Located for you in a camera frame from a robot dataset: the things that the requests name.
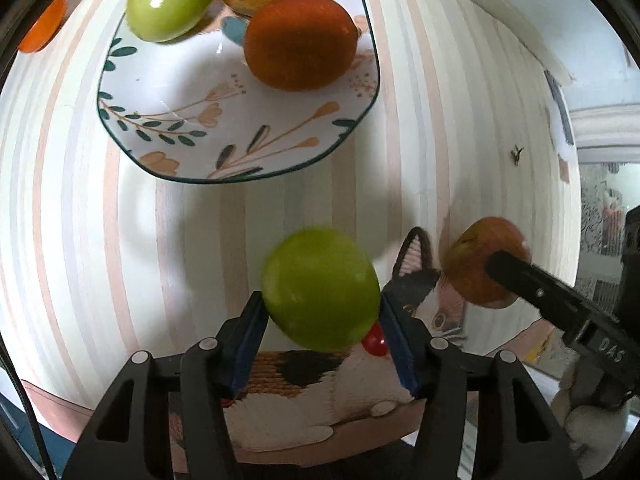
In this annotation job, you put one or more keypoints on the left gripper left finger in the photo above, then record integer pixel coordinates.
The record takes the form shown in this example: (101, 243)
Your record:
(127, 437)

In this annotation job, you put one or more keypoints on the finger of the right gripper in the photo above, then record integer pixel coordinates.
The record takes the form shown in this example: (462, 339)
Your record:
(557, 302)

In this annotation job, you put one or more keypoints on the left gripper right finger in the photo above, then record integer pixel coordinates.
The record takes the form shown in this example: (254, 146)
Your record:
(517, 436)

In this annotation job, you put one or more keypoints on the small red cherry tomato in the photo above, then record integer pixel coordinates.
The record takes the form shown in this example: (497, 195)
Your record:
(374, 342)

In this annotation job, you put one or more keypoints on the large orange fruit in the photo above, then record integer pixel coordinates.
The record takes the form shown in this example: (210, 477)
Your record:
(300, 45)

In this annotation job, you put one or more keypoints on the small orange tomato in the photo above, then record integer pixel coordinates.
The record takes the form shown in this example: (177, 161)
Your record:
(44, 28)

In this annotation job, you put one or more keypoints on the small green fruit stem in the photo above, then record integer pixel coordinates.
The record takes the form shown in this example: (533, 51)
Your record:
(516, 155)

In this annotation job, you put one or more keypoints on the striped cat placemat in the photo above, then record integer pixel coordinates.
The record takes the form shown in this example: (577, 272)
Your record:
(100, 259)

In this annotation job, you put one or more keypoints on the floral white ceramic plate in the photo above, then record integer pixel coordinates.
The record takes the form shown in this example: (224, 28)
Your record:
(190, 111)

